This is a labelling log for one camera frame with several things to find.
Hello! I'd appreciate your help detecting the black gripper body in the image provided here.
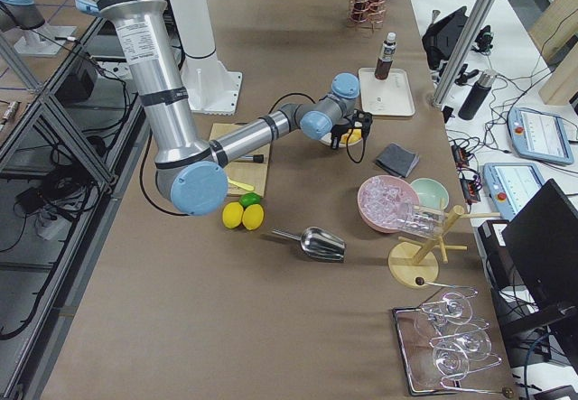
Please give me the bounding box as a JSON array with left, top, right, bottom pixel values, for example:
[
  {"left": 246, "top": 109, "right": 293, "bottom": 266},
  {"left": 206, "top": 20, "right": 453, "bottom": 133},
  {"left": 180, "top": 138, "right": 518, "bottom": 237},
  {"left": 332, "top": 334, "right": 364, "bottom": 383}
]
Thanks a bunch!
[{"left": 331, "top": 110, "right": 373, "bottom": 140}]

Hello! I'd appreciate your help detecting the white round plate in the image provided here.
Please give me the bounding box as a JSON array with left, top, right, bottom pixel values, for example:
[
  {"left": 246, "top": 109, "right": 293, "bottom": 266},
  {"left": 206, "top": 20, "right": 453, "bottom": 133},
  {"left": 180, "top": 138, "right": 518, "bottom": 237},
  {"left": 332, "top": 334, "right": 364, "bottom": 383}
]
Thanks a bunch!
[{"left": 320, "top": 128, "right": 362, "bottom": 148}]

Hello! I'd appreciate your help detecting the yellow donut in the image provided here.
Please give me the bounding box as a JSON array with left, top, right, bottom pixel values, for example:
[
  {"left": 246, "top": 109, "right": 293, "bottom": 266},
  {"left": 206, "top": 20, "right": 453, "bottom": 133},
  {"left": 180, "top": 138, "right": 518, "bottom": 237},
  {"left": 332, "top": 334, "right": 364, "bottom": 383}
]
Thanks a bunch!
[{"left": 340, "top": 129, "right": 362, "bottom": 144}]

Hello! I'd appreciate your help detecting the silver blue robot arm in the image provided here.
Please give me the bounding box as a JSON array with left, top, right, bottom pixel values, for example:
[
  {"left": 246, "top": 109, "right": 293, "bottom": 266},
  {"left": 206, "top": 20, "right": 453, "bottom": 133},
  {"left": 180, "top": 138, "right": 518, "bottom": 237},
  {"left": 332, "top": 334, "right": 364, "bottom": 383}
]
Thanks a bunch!
[{"left": 76, "top": 0, "right": 359, "bottom": 216}]

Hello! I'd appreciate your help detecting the white rectangular tray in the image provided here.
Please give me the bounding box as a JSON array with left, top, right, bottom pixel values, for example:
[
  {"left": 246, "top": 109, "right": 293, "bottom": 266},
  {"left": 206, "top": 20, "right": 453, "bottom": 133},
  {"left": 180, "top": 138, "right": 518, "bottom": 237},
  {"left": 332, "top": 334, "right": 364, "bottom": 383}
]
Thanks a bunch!
[{"left": 358, "top": 68, "right": 415, "bottom": 117}]

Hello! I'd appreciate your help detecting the mirrored glass rack tray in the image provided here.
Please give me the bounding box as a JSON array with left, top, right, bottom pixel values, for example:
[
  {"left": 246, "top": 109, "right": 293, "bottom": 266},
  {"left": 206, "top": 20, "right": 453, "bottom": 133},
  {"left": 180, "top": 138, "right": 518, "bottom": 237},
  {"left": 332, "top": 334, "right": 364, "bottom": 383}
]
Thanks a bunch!
[{"left": 392, "top": 307, "right": 514, "bottom": 399}]

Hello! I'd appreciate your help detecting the brown sauce bottle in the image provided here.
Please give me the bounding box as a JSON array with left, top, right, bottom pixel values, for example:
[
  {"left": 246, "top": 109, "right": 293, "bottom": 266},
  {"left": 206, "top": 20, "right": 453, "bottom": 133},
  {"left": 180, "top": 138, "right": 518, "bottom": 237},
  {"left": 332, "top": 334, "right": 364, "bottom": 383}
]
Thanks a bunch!
[{"left": 374, "top": 32, "right": 396, "bottom": 80}]

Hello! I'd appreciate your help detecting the grey folded cloth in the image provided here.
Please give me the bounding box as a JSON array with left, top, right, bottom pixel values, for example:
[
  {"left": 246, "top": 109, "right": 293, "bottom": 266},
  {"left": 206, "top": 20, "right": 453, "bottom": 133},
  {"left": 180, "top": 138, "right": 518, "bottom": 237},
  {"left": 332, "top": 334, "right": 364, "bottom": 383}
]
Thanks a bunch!
[{"left": 375, "top": 143, "right": 419, "bottom": 178}]

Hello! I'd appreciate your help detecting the pink bowl with ice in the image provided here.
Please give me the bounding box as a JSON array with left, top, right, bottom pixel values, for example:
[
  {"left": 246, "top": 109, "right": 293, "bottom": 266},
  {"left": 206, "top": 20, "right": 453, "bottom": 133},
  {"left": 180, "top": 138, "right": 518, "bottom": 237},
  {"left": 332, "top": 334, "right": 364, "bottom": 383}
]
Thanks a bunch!
[{"left": 357, "top": 175, "right": 419, "bottom": 234}]

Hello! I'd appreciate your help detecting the silver black knife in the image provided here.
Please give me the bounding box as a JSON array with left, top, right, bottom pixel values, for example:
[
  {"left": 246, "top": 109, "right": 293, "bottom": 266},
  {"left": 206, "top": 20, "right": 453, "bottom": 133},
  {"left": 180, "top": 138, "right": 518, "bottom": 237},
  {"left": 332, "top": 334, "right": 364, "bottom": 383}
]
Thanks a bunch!
[{"left": 235, "top": 154, "right": 265, "bottom": 163}]

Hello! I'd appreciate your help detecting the bamboo cutting board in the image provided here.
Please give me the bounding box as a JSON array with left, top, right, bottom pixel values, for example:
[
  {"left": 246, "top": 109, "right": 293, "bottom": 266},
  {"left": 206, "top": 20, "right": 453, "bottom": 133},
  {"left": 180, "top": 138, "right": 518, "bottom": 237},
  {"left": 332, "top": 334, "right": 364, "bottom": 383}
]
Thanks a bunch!
[{"left": 210, "top": 123, "right": 270, "bottom": 197}]

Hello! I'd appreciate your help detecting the mint green bowl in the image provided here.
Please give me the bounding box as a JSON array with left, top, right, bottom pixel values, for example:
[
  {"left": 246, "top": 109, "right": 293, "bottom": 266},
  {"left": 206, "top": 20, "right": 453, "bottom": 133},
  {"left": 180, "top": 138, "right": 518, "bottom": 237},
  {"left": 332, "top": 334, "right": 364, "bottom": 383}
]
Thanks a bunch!
[{"left": 410, "top": 178, "right": 450, "bottom": 210}]

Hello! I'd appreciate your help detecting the metal ice scoop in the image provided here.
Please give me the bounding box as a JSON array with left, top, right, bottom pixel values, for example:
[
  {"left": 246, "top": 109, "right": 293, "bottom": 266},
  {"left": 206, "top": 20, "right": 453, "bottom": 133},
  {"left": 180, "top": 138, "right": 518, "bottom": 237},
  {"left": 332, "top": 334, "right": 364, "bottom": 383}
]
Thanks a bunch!
[{"left": 272, "top": 227, "right": 346, "bottom": 263}]

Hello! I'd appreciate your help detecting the green lime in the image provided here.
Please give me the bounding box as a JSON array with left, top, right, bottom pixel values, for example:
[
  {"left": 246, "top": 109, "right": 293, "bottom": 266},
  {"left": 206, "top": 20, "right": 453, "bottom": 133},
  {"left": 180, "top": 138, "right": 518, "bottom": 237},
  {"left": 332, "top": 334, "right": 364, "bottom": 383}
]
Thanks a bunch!
[{"left": 238, "top": 192, "right": 261, "bottom": 209}]

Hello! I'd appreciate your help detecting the black bag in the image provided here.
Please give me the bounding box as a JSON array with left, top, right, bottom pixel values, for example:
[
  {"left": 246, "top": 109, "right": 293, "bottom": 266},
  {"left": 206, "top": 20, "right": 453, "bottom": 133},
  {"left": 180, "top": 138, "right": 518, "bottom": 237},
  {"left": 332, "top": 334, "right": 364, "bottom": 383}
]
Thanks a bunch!
[{"left": 422, "top": 6, "right": 468, "bottom": 70}]

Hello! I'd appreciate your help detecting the yellow lemon right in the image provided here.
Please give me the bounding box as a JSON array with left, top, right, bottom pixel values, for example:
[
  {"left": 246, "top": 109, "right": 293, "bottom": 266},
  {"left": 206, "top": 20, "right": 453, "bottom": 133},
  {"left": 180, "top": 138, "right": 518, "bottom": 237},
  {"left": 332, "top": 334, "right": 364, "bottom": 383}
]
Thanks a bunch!
[{"left": 242, "top": 204, "right": 265, "bottom": 230}]

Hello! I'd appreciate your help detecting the yellow lemon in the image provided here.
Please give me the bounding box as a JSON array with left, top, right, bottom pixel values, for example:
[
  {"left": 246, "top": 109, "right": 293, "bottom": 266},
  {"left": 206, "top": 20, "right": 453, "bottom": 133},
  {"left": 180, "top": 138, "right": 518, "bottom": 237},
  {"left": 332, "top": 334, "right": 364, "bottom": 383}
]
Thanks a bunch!
[
  {"left": 221, "top": 201, "right": 244, "bottom": 229},
  {"left": 242, "top": 204, "right": 265, "bottom": 230}
]

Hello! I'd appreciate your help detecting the clear glass on stand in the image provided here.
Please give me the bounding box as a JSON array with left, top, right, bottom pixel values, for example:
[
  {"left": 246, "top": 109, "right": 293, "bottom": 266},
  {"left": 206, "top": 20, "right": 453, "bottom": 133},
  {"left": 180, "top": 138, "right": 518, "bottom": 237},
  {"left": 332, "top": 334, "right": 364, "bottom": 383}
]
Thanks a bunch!
[{"left": 396, "top": 203, "right": 445, "bottom": 238}]

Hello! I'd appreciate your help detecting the yellow lemon left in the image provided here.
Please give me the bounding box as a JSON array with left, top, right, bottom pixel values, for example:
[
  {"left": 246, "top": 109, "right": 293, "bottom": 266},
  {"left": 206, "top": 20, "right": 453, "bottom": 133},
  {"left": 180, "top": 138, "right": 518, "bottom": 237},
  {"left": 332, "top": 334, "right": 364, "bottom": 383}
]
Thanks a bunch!
[{"left": 221, "top": 201, "right": 244, "bottom": 229}]

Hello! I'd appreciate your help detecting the black thermos bottle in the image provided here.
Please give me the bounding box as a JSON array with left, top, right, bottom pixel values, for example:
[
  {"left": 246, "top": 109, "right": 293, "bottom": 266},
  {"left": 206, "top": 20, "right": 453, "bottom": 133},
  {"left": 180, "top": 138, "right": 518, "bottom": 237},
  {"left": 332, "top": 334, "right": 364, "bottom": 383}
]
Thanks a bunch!
[{"left": 458, "top": 69, "right": 498, "bottom": 120}]

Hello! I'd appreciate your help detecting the wooden cup tree stand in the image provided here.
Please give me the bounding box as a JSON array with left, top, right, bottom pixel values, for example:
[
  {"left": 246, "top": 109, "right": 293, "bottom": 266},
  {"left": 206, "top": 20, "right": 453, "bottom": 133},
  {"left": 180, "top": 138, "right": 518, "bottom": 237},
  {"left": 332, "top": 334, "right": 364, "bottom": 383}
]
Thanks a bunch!
[{"left": 387, "top": 205, "right": 501, "bottom": 288}]

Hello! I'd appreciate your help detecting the lower teach pendant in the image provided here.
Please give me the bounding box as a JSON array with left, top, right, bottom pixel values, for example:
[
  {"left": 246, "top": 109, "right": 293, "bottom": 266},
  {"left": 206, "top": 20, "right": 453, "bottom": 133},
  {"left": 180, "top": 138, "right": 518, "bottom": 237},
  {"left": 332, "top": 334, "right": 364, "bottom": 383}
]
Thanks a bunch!
[{"left": 482, "top": 163, "right": 545, "bottom": 220}]

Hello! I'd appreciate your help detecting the teach pendant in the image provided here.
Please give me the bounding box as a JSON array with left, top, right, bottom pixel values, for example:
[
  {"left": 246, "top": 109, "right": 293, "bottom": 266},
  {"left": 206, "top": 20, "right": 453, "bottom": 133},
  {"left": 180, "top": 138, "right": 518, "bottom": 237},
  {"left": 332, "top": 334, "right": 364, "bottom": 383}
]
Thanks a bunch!
[
  {"left": 482, "top": 163, "right": 545, "bottom": 220},
  {"left": 508, "top": 107, "right": 574, "bottom": 165}
]

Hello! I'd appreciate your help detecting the upper teach pendant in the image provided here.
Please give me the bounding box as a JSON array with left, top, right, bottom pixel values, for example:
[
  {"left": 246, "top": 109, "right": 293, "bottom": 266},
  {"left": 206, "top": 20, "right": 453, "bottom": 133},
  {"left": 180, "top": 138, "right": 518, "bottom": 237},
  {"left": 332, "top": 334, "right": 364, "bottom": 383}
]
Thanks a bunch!
[{"left": 508, "top": 107, "right": 574, "bottom": 165}]

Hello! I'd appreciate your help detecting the upper clear wine glass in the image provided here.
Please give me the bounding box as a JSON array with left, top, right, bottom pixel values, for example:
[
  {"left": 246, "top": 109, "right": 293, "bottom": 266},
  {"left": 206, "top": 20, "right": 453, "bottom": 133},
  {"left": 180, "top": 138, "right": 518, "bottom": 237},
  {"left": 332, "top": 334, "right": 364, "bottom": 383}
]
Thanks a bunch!
[{"left": 414, "top": 286, "right": 489, "bottom": 337}]

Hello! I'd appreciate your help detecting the clear wine glass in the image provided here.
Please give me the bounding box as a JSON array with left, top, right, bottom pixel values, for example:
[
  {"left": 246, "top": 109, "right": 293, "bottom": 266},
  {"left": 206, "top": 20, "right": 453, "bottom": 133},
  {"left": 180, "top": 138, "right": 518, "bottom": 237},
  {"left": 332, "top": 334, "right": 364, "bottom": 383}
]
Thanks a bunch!
[
  {"left": 414, "top": 286, "right": 489, "bottom": 337},
  {"left": 428, "top": 327, "right": 503, "bottom": 386}
]

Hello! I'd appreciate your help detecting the black monitor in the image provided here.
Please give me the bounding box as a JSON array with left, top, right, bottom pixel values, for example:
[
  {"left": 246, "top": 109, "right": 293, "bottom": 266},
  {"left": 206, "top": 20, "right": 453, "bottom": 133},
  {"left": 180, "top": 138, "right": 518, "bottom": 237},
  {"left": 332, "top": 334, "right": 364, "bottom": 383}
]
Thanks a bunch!
[{"left": 502, "top": 179, "right": 577, "bottom": 349}]

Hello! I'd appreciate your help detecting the lower clear wine glass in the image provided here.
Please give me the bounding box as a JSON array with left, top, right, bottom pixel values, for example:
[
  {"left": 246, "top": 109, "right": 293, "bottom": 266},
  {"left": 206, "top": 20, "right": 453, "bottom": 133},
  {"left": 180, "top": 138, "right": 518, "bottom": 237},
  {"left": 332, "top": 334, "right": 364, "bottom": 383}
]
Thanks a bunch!
[{"left": 428, "top": 327, "right": 503, "bottom": 386}]

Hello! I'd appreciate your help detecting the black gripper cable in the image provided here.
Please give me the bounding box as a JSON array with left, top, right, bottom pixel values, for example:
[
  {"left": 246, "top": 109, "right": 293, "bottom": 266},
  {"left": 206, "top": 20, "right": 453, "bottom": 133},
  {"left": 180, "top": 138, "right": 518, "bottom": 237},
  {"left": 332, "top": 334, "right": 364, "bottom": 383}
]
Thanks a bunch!
[{"left": 266, "top": 92, "right": 368, "bottom": 164}]

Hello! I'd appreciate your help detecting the copper wire bottle rack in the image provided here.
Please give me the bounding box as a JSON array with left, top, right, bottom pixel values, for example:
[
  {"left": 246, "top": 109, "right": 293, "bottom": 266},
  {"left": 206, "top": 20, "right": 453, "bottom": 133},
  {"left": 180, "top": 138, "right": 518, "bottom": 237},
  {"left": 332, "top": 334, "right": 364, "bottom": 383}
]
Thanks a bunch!
[{"left": 347, "top": 0, "right": 386, "bottom": 31}]

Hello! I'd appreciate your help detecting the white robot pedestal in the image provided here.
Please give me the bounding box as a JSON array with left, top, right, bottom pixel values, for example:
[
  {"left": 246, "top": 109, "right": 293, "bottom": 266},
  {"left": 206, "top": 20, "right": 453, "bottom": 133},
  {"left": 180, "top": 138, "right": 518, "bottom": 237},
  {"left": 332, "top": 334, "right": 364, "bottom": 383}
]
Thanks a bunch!
[{"left": 169, "top": 0, "right": 242, "bottom": 116}]

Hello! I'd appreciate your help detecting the aluminium frame post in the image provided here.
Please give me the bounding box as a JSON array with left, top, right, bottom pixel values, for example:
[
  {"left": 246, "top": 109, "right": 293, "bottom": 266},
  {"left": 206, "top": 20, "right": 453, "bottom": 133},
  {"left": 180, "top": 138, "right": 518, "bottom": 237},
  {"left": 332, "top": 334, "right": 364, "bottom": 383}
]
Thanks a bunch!
[{"left": 432, "top": 0, "right": 495, "bottom": 108}]

